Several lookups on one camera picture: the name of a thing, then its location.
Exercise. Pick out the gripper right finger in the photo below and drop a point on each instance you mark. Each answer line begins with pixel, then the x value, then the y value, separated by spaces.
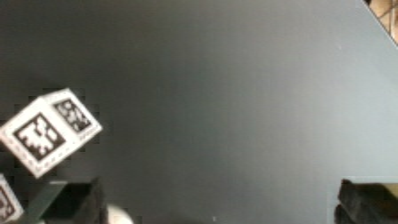
pixel 369 203

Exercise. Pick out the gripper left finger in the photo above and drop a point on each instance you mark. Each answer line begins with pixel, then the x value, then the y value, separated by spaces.
pixel 69 204

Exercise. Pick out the white chair leg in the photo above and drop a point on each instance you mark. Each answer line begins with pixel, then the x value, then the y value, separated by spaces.
pixel 49 130
pixel 12 209

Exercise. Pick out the white chair seat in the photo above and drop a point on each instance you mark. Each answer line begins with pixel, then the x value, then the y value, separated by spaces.
pixel 118 215

